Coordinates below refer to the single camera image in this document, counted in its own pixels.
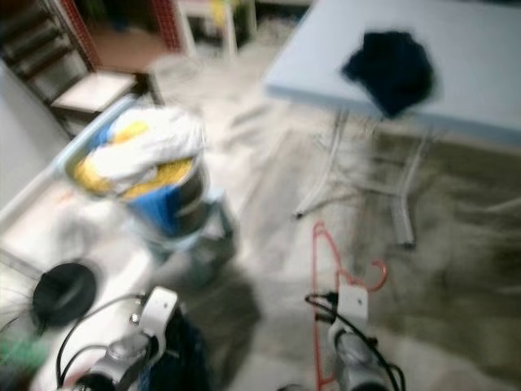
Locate pink plastic clothes hanger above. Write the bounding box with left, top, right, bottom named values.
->
left=311, top=222, right=388, bottom=388

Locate dark navy garment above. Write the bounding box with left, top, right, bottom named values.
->
left=342, top=30, right=439, bottom=119

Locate light blue plastic stool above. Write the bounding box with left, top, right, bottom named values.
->
left=138, top=191, right=237, bottom=270

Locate blue laundry basket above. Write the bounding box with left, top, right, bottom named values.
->
left=53, top=98, right=212, bottom=237

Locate black round fan base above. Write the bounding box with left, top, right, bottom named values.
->
left=33, top=262, right=97, bottom=331

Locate white yellow laundry pile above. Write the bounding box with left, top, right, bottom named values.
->
left=73, top=106, right=204, bottom=196

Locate light blue plastic table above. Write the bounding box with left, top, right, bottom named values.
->
left=262, top=0, right=521, bottom=249

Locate small white table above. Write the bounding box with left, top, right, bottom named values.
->
left=179, top=0, right=253, bottom=58

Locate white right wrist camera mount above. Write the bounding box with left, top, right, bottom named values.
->
left=338, top=283, right=371, bottom=323

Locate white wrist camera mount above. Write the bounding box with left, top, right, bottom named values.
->
left=134, top=287, right=178, bottom=343
left=338, top=283, right=371, bottom=323

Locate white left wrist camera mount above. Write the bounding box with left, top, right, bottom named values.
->
left=134, top=287, right=178, bottom=343

